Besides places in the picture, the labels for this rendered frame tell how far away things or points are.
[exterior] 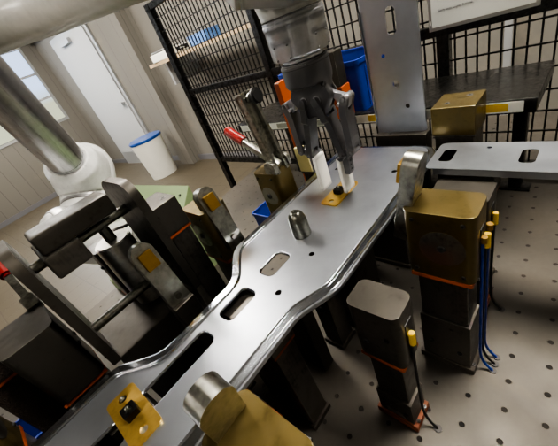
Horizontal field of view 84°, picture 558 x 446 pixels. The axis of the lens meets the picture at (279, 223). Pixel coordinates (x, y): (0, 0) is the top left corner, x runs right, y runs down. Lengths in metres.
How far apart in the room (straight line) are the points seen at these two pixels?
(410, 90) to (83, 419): 0.79
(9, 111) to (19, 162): 6.17
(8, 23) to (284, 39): 0.34
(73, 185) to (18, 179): 5.98
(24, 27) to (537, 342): 0.91
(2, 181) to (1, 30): 6.50
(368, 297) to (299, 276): 0.10
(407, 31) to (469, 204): 0.41
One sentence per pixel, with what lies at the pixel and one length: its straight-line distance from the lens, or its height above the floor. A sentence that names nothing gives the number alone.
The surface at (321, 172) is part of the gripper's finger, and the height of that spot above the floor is 1.05.
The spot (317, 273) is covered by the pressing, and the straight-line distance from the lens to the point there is 0.45.
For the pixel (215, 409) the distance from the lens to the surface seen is 0.28.
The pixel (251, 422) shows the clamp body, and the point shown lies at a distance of 0.31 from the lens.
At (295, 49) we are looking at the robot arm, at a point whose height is 1.27.
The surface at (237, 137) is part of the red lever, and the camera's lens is 0.71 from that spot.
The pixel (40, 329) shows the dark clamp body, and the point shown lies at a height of 1.08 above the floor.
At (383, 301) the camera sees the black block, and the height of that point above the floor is 0.99.
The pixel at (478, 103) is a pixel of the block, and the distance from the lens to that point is 0.74.
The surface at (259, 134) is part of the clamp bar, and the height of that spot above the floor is 1.14.
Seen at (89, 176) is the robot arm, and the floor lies 1.12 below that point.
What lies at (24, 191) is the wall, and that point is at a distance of 7.08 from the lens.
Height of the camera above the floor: 1.31
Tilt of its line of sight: 32 degrees down
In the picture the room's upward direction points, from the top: 23 degrees counter-clockwise
